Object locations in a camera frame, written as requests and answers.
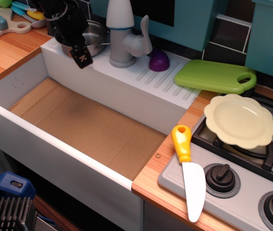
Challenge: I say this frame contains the cream scalloped plate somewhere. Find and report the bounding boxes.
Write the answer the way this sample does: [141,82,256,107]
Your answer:
[204,94,273,150]

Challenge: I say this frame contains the white toy sink basin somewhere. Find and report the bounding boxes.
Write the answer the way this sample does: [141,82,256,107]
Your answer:
[0,39,199,231]

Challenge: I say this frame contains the green plastic cutting board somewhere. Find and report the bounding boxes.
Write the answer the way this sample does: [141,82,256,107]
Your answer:
[174,60,257,94]

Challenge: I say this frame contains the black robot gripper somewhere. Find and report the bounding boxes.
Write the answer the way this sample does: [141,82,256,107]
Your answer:
[37,0,93,69]

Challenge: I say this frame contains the black ribbed heat sink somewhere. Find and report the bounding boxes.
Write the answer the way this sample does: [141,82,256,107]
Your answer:
[0,197,37,231]

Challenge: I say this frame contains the grey toy faucet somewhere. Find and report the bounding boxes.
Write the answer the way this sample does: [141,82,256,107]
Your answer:
[106,0,152,68]

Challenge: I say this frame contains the blue toy utensil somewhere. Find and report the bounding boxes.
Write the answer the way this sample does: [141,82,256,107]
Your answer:
[11,1,36,23]

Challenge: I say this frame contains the teal cabinet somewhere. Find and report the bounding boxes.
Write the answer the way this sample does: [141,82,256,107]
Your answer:
[89,0,230,52]
[245,0,273,76]

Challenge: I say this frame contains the blue clamp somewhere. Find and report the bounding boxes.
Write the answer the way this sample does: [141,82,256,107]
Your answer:
[0,171,36,199]

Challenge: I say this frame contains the black burner grate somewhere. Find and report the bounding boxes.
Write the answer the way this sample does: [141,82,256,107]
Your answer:
[192,89,273,182]

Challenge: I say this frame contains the grey toy stove top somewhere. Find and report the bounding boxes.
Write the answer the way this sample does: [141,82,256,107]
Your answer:
[157,91,273,231]

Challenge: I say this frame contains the stainless steel pot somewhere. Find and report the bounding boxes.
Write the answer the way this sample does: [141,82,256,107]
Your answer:
[55,20,110,57]

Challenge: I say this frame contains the purple toy eggplant half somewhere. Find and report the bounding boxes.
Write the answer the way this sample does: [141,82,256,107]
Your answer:
[149,48,170,72]

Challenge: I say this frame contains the green toy vegetable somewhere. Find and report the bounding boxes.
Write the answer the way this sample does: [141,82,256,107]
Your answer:
[0,0,12,8]

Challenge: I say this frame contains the yellow handled toy knife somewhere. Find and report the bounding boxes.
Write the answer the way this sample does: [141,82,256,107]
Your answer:
[171,125,206,223]

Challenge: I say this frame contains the yellow toy corn spoon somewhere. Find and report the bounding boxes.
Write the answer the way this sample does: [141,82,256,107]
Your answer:
[26,11,46,28]

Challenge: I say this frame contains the teal cabinet right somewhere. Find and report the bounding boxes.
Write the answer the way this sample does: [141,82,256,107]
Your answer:
[245,0,273,76]

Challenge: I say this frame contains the brown cardboard sheet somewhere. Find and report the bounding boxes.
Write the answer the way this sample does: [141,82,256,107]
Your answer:
[10,78,166,180]

